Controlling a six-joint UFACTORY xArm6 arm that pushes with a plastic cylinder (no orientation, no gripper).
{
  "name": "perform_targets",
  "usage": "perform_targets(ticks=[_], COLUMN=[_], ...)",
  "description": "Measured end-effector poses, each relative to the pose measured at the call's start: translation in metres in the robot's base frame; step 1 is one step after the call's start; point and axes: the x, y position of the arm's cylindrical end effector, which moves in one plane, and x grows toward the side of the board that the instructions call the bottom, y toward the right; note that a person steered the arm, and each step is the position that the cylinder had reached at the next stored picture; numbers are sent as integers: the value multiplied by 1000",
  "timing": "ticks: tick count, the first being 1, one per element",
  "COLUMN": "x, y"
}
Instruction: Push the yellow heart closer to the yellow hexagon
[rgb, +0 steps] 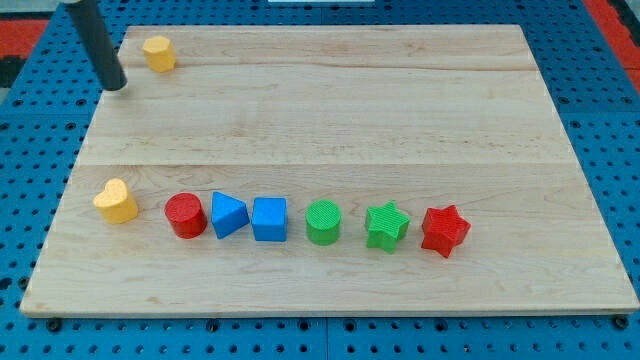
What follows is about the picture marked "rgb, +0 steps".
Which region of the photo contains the yellow heart block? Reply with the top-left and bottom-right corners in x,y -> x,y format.
93,178 -> 139,224

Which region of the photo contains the light wooden board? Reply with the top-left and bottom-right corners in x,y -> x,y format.
20,25 -> 639,319

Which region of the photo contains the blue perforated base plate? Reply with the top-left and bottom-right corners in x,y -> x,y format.
1,0 -> 639,359

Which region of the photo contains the yellow hexagon block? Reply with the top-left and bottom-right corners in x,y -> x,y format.
142,36 -> 176,73

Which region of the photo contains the green cylinder block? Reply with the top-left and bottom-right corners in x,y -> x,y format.
305,199 -> 342,246

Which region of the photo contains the red cylinder block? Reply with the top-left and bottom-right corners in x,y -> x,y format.
164,192 -> 207,239

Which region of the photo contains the blue triangle block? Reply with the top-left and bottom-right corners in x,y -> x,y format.
211,191 -> 249,239

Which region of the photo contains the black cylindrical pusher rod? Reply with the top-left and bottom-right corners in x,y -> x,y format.
63,0 -> 127,91

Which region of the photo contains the red star block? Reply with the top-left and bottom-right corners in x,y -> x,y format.
421,204 -> 471,258

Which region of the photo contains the blue cube block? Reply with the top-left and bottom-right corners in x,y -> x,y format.
251,197 -> 287,242

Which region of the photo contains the green star block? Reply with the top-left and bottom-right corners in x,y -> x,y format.
365,201 -> 410,254

